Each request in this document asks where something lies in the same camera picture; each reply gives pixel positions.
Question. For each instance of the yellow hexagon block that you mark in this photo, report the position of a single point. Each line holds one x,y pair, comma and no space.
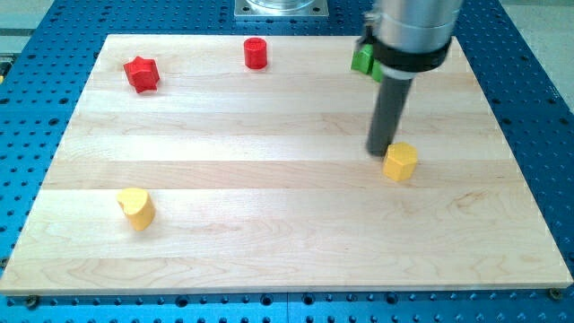
400,161

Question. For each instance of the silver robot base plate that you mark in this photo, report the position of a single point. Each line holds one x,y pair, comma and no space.
280,8

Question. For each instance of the wooden board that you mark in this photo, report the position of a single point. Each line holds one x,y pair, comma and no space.
261,181

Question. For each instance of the blue perforated table plate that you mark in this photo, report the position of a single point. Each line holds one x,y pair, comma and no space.
521,54

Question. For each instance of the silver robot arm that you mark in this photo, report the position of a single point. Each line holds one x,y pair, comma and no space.
410,36

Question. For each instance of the green block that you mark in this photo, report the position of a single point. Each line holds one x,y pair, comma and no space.
363,61

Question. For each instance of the red star block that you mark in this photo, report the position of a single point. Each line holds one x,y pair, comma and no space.
142,74

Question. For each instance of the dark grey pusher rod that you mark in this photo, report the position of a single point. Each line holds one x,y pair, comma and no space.
392,97

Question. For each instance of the red cylinder block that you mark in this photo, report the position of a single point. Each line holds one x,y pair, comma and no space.
255,53

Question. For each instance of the yellow heart block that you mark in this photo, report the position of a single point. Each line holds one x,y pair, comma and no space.
137,207

